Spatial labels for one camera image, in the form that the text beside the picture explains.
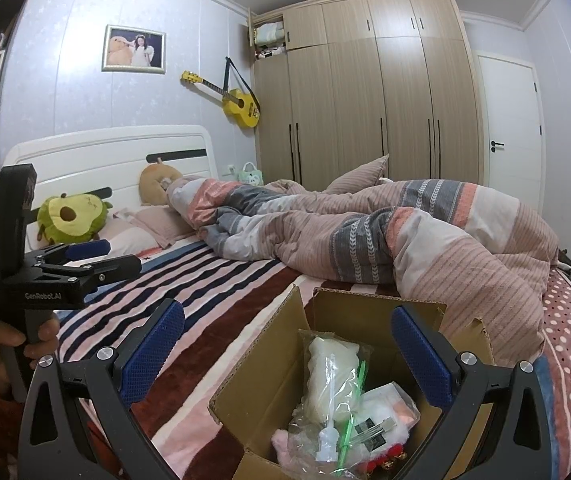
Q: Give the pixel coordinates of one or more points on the pink striped cushion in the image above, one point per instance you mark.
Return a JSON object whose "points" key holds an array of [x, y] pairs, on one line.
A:
{"points": [[358, 177]]}

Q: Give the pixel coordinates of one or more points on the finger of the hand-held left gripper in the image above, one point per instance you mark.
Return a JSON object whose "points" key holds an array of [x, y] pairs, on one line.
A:
{"points": [[115, 267], [88, 247]]}

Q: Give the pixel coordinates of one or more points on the clear plastic bag green stick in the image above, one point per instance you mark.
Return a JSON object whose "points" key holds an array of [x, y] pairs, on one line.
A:
{"points": [[330, 385]]}

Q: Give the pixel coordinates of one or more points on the pale pink printed pillow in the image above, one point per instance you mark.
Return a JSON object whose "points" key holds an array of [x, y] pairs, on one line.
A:
{"points": [[125, 237]]}

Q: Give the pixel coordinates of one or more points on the white bed headboard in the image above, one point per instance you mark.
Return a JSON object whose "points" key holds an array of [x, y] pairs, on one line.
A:
{"points": [[95, 165]]}

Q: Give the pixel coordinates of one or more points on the small mint green bag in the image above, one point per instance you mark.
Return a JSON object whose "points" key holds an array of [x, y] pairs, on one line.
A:
{"points": [[251, 174]]}

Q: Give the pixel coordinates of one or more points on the framed wall photo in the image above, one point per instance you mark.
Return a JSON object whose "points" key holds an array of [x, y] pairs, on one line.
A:
{"points": [[133, 49]]}

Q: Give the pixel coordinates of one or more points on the wooden wardrobe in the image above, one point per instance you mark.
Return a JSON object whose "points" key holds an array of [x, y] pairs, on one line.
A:
{"points": [[365, 100]]}

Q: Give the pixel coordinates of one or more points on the pink plush toy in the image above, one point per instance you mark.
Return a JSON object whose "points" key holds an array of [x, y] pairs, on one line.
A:
{"points": [[283, 447]]}

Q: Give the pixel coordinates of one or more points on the striped fleece blanket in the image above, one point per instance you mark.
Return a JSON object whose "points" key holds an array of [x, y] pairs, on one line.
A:
{"points": [[205, 310]]}

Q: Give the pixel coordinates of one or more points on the green avocado plush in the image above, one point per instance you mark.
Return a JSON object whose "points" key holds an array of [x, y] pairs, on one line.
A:
{"points": [[68, 217]]}

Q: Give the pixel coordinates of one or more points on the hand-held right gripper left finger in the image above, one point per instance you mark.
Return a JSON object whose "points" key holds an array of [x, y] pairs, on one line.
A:
{"points": [[151, 355]]}

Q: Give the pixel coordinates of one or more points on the brown cardboard box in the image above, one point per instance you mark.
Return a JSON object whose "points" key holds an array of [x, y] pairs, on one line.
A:
{"points": [[270, 375]]}

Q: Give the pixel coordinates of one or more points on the clear packet black label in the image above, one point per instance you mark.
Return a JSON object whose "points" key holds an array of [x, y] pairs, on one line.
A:
{"points": [[390, 405]]}

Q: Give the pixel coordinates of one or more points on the yellow guitar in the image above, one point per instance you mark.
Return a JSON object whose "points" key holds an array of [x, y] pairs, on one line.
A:
{"points": [[239, 105]]}

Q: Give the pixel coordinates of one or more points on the folded clothes stack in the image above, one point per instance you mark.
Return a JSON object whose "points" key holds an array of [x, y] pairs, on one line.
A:
{"points": [[269, 40]]}

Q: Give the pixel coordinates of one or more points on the white door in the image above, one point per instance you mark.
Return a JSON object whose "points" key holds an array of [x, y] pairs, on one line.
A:
{"points": [[510, 120]]}

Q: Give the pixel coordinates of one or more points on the pink grey striped duvet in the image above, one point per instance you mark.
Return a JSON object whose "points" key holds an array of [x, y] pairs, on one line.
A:
{"points": [[365, 240]]}

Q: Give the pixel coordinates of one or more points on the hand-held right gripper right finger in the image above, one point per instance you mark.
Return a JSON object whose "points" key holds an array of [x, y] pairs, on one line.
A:
{"points": [[420, 360]]}

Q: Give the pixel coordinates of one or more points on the brown round plush cushion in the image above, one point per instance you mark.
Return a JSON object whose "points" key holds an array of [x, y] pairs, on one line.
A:
{"points": [[153, 182]]}

